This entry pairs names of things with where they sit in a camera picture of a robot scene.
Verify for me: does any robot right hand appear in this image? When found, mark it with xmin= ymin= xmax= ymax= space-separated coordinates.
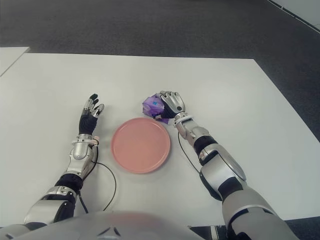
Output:
xmin=153 ymin=90 xmax=187 ymax=120

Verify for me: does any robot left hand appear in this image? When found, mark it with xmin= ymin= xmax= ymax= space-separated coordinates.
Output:
xmin=78 ymin=93 xmax=105 ymax=136

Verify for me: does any purple tissue paper pack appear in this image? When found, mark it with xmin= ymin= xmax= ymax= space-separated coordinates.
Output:
xmin=141 ymin=92 xmax=173 ymax=125

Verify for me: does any pink round plate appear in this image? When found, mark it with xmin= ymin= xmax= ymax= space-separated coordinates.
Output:
xmin=111 ymin=117 xmax=172 ymax=175

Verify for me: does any white side table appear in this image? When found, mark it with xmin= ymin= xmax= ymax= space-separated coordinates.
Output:
xmin=0 ymin=46 xmax=30 ymax=77

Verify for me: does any grey robot torso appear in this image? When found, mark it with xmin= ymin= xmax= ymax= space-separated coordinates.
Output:
xmin=14 ymin=209 xmax=228 ymax=240

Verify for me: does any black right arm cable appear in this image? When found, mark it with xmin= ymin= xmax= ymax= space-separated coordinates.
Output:
xmin=177 ymin=131 xmax=203 ymax=174

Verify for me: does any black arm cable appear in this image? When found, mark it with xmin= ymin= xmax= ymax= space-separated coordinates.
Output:
xmin=177 ymin=131 xmax=203 ymax=174
xmin=77 ymin=147 xmax=117 ymax=214

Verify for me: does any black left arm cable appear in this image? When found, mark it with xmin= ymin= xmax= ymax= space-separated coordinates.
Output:
xmin=77 ymin=147 xmax=117 ymax=214

